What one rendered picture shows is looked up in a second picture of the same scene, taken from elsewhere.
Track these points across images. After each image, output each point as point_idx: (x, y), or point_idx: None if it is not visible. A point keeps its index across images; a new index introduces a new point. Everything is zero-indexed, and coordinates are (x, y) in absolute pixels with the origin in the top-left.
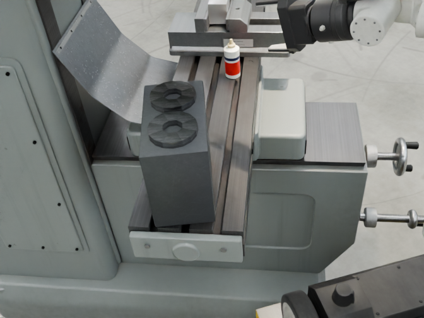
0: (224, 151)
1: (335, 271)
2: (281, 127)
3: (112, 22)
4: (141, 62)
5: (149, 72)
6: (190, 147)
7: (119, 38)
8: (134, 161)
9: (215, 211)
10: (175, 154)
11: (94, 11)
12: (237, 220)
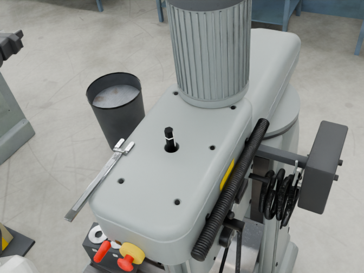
0: None
1: None
2: None
3: (259, 242)
4: (241, 264)
5: (234, 269)
6: (87, 239)
7: (252, 248)
8: None
9: (98, 265)
10: (87, 233)
11: (253, 227)
12: (89, 272)
